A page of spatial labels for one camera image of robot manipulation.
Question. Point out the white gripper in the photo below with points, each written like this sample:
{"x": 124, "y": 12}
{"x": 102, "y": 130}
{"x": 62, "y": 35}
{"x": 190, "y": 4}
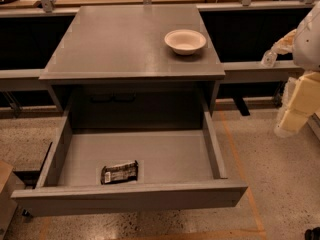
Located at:
{"x": 308, "y": 44}

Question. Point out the black rxbar chocolate wrapper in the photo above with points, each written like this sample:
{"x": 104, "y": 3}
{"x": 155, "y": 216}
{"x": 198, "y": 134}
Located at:
{"x": 119, "y": 173}

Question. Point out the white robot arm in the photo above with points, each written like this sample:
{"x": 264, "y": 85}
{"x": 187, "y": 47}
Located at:
{"x": 306, "y": 45}

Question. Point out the grey cabinet with counter top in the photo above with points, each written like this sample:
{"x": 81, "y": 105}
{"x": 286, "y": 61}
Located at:
{"x": 137, "y": 104}

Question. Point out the open grey top drawer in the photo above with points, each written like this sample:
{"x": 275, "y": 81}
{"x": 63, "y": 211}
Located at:
{"x": 152, "y": 151}

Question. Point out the clear sanitizer pump bottle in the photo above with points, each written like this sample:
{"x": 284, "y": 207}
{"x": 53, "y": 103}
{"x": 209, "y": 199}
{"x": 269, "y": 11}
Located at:
{"x": 269, "y": 58}

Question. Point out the black object bottom right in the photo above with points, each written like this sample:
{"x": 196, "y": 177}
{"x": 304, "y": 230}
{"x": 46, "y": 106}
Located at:
{"x": 312, "y": 234}

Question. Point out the white paper bowl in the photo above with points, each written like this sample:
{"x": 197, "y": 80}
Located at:
{"x": 185, "y": 42}

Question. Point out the cardboard box at left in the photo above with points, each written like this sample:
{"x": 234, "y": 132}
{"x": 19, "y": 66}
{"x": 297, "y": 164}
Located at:
{"x": 8, "y": 183}

